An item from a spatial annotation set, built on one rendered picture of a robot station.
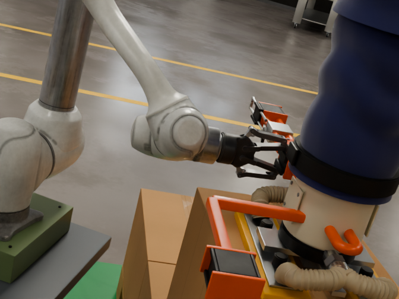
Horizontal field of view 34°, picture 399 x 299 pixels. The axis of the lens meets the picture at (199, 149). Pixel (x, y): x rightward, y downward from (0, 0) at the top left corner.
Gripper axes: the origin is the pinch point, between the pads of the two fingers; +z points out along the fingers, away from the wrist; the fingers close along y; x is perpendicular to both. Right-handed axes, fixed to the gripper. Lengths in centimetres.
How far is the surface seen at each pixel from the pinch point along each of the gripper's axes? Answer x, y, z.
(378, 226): -235, 120, 164
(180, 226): -82, 66, -6
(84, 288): -112, 120, -36
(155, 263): -52, 66, -18
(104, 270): -129, 120, -27
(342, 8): 29, -41, -12
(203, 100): -463, 120, 68
